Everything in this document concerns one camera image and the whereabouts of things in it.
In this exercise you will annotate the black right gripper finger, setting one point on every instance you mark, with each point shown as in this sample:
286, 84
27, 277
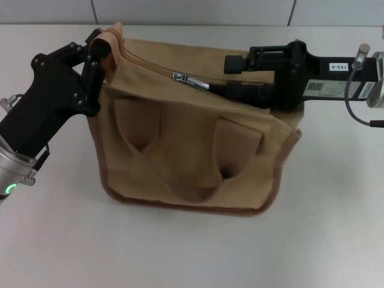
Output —
237, 64
249, 94

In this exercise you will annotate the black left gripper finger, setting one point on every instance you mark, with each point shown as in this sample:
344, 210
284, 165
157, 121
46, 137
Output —
91, 81
93, 37

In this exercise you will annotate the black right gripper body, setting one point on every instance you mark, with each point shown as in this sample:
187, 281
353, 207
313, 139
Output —
330, 81

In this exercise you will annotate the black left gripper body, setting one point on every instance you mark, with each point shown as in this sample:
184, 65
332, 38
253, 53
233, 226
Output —
48, 99

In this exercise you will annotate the silver metal zipper slider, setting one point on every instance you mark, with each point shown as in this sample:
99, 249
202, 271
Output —
192, 81

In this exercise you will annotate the khaki canvas food bag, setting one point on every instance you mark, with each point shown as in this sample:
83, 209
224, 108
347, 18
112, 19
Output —
186, 150

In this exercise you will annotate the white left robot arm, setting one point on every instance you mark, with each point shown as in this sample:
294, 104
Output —
12, 171

